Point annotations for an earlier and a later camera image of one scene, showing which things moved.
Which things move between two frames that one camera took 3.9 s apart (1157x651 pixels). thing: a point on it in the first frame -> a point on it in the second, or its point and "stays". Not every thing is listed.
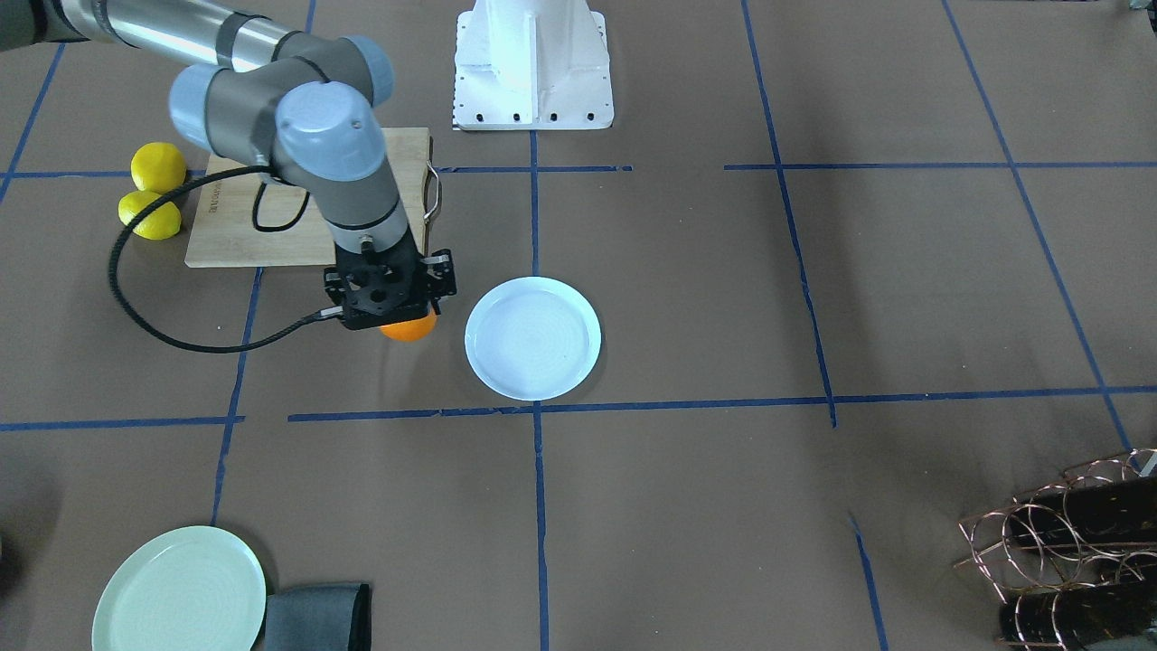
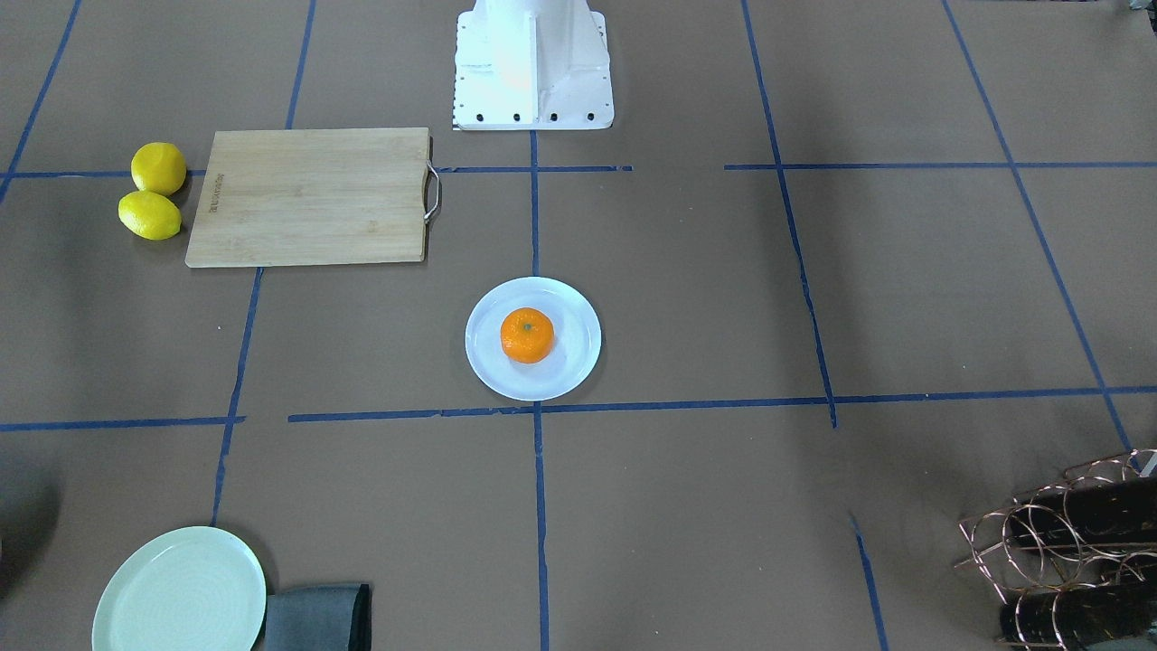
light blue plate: x=532 y=338 stays
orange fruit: x=413 y=329 -> x=527 y=335
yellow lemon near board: x=163 y=223 stays
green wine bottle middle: x=1114 y=513 stays
